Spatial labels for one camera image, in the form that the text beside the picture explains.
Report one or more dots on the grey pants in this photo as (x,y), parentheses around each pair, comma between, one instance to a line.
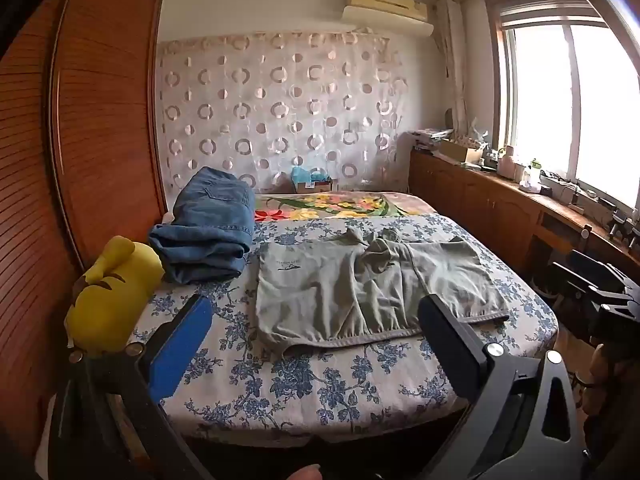
(360,285)

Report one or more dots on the white corner curtain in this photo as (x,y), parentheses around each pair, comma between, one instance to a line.
(451,60)

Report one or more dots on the small labelled cardboard box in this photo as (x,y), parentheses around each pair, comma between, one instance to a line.
(314,186)

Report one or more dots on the yellow plush toy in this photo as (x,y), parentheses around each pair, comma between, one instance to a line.
(112,295)

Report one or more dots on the stack of papers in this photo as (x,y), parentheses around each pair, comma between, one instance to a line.
(427,137)

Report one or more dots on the wall air conditioner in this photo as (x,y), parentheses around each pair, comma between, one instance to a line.
(387,10)

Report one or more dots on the colourful floral blanket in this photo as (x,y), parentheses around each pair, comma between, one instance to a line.
(330,205)

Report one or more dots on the circle patterned curtain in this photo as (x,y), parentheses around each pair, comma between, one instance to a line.
(280,110)

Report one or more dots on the window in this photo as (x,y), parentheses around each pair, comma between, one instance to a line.
(565,95)

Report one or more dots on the folded blue jeans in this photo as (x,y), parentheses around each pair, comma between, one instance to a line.
(210,225)

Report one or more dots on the green capped bottle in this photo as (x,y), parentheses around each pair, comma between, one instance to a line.
(535,172)

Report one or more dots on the wooden headboard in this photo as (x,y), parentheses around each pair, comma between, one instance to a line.
(65,135)

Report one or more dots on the person's left hand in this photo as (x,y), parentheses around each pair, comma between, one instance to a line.
(306,473)

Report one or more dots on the long wooden cabinet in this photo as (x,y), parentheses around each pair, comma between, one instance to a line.
(480,195)

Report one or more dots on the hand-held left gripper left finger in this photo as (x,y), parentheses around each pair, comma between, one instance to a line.
(180,347)

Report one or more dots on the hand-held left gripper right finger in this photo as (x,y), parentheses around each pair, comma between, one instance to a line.
(447,347)

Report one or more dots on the blue floral bed sheet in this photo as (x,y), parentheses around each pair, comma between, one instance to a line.
(325,385)

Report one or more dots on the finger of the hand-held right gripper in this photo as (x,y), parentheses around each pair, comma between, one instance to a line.
(597,265)

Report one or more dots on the open cardboard box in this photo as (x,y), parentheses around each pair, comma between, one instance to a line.
(461,150)

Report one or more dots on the person's right hand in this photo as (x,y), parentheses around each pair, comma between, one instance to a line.
(605,380)

